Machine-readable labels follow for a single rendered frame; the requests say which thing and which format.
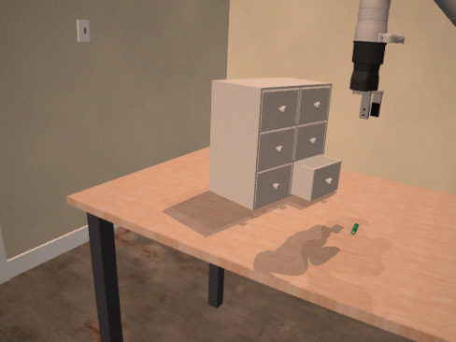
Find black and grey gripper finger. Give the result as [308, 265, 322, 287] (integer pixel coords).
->
[352, 90, 372, 120]
[370, 91, 383, 117]

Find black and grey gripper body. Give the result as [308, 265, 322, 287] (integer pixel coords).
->
[349, 20, 405, 92]

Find small beige chest of drawers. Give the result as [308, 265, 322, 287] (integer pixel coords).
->
[209, 78, 333, 210]

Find grey drawer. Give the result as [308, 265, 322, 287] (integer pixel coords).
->
[294, 121, 326, 160]
[255, 164, 292, 207]
[298, 86, 330, 123]
[291, 155, 342, 201]
[260, 89, 299, 130]
[257, 127, 295, 170]

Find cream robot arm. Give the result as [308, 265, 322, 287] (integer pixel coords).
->
[358, 0, 456, 27]

